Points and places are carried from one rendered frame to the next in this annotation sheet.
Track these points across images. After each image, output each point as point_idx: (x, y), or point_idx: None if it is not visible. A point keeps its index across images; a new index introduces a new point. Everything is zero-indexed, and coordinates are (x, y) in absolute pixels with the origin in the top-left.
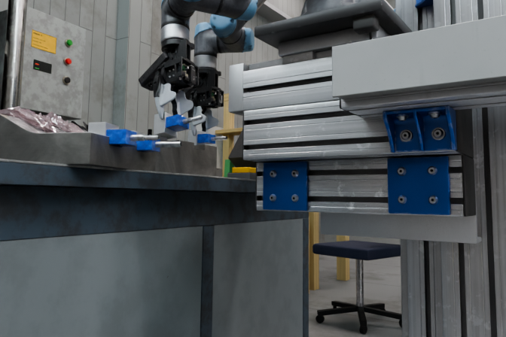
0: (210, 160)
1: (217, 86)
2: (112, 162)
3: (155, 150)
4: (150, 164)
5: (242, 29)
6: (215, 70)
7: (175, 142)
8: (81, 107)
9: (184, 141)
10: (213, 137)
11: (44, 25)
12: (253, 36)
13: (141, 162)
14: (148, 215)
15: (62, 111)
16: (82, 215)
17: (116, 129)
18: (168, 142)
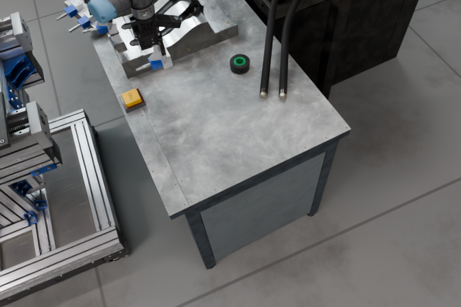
0: (122, 66)
1: (134, 31)
2: (76, 17)
3: (81, 27)
4: (95, 32)
5: None
6: (129, 18)
7: (70, 29)
8: None
9: (110, 40)
10: (147, 64)
11: None
12: (95, 11)
13: (89, 27)
14: None
15: None
16: None
17: (75, 7)
18: (73, 27)
